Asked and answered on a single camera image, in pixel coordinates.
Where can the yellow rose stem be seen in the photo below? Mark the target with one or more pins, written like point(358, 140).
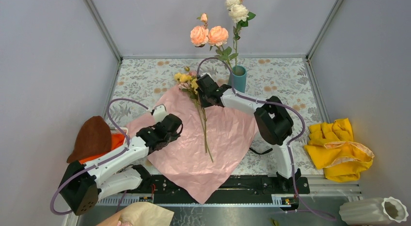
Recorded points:
point(200, 115)

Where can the white rose stem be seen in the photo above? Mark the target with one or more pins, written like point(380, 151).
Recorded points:
point(240, 16)

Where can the floral patterned table mat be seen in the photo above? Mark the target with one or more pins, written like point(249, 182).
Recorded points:
point(286, 78)

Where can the orange cloth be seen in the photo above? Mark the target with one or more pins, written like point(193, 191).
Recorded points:
point(116, 141)

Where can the yellow cloth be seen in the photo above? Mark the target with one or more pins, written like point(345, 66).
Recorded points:
point(332, 149)

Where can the white ribbed vase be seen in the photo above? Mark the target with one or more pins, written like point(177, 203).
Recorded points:
point(373, 212)

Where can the peach rose stem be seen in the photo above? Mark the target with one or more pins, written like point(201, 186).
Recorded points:
point(215, 37)

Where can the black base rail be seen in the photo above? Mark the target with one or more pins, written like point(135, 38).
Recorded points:
point(242, 189)

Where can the pink tissue paper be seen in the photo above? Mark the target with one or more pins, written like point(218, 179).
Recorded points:
point(199, 161)

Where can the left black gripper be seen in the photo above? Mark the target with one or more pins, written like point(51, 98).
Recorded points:
point(175, 136)

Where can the brown cloth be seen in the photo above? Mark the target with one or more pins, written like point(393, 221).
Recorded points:
point(94, 138)

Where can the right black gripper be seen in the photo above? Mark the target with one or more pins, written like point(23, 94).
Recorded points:
point(204, 104)

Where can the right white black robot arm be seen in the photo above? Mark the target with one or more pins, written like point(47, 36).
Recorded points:
point(273, 121)

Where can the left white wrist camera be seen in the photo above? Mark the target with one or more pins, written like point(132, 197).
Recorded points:
point(159, 113)

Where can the teal ceramic vase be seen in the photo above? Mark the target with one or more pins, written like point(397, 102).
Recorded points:
point(238, 78)

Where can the white plastic basket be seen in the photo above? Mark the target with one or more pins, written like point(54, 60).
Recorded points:
point(119, 131)

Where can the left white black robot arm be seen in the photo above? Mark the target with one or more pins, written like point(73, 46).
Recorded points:
point(84, 184)

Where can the brown paper bag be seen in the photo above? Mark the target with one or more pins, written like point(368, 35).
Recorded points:
point(140, 214)

